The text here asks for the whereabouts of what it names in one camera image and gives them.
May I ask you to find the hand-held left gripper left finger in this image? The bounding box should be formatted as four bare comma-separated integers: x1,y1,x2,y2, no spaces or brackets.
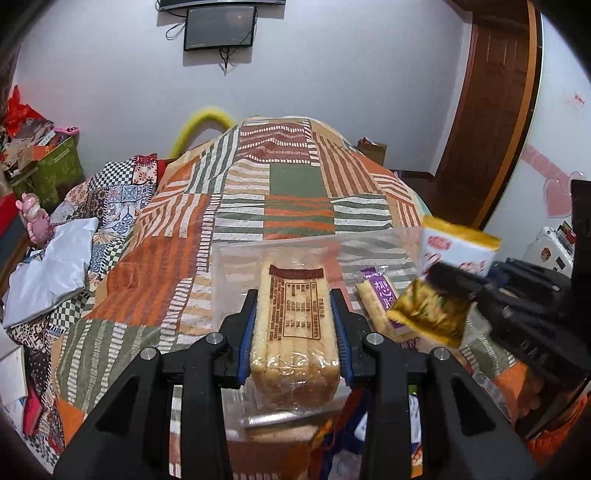
53,288,259,480

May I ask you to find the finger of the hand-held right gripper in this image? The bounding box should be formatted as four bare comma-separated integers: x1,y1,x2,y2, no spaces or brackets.
427,261,494,302

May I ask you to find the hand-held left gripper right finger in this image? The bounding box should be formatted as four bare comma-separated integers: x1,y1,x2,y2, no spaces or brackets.
329,288,539,480

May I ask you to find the yellow white gold snack packet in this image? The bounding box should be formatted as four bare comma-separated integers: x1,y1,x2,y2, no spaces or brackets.
387,216,504,349

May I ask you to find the sliced cake packet brown label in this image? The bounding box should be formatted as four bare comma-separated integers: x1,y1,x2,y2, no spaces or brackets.
249,264,343,414

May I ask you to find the clear plastic container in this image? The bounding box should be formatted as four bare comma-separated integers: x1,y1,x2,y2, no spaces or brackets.
213,227,428,441

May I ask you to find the cake packet purple label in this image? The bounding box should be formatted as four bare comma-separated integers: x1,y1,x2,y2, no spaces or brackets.
353,267,416,342

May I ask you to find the white radiator with stickers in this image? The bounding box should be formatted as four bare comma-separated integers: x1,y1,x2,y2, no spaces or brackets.
524,225,575,278

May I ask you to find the brown cardboard box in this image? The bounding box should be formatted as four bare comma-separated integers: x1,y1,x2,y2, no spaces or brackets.
356,137,387,164

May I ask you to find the striped patchwork blanket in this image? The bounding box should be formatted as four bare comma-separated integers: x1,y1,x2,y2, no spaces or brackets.
51,115,527,480

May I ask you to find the brown wooden door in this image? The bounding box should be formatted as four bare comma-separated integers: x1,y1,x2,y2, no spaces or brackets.
434,0,543,227

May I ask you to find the checkered patchwork quilt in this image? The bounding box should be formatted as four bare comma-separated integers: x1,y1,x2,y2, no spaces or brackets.
4,154,162,457

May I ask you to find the yellow foam tube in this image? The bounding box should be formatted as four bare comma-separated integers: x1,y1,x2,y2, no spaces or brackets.
170,106,237,158

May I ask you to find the pink plush toy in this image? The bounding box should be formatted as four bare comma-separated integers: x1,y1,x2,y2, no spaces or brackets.
16,193,52,244

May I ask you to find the green patterned box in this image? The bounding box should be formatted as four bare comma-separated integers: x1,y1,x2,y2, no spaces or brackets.
9,136,86,206

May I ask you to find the pile of papers and cardboard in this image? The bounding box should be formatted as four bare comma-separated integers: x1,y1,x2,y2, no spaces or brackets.
0,117,70,176

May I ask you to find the red plastic bag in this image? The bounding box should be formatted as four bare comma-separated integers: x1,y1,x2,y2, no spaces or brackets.
4,85,42,134

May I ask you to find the pink heart wall sticker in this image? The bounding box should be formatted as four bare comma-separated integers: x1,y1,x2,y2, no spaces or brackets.
522,145,588,219

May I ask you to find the hanging black monitor cable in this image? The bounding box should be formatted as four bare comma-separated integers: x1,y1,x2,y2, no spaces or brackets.
219,46,241,75

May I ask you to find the small black wall monitor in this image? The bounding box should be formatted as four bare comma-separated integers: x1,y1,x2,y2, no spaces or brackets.
184,6,257,51

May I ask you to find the black wall television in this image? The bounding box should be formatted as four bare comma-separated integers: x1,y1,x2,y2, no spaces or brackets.
157,0,287,11

